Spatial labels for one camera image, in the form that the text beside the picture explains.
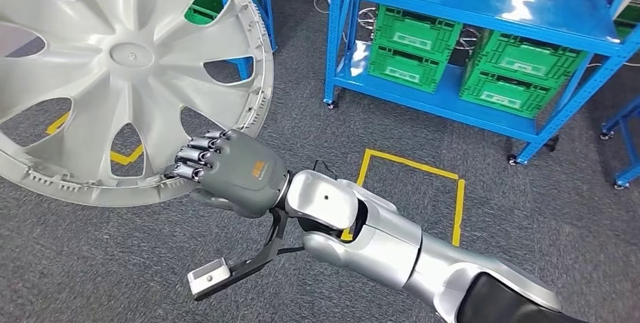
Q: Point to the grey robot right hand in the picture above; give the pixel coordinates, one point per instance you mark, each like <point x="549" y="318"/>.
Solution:
<point x="245" y="175"/>

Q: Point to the silver plastic wheel hubcap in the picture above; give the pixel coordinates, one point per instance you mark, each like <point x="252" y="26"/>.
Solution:
<point x="100" y="86"/>

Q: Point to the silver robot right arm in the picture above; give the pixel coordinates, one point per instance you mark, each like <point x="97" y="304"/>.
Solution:
<point x="390" y="251"/>

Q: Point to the green plastic crate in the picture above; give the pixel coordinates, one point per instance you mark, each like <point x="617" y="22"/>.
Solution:
<point x="495" y="53"/>
<point x="627" y="23"/>
<point x="480" y="93"/>
<point x="390" y="26"/>
<point x="385" y="73"/>
<point x="205" y="6"/>

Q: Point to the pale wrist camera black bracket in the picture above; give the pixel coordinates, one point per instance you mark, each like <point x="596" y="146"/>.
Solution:
<point x="207" y="276"/>

